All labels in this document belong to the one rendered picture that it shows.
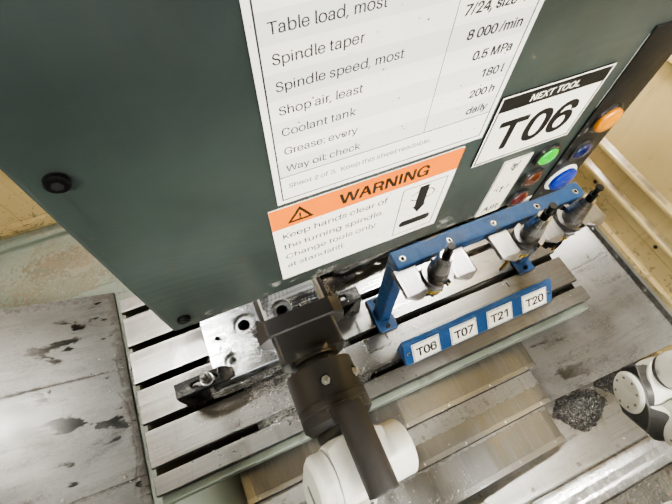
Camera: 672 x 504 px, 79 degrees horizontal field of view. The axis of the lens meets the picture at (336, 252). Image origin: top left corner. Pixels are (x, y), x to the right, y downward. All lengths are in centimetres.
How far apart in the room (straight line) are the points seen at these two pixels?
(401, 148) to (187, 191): 14
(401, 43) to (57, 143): 16
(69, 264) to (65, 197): 157
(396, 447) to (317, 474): 9
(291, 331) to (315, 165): 31
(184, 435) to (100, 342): 55
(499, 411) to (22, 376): 136
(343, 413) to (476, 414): 84
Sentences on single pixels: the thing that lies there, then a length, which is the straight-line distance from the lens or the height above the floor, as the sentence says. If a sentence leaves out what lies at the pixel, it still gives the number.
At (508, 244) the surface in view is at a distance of 91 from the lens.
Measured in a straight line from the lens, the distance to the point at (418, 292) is 80.
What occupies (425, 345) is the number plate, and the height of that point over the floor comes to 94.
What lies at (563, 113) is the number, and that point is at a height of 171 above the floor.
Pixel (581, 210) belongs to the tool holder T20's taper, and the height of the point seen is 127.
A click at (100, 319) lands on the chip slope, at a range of 156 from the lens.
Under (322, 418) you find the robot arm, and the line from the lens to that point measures 49.
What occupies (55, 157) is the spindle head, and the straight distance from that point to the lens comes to 22.
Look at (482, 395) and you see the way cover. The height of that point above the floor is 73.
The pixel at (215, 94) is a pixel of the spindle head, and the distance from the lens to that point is 20.
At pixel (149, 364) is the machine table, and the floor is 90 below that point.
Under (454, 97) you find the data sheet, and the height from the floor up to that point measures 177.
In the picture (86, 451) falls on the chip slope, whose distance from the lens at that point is 142.
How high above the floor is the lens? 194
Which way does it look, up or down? 61 degrees down
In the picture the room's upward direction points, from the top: 2 degrees clockwise
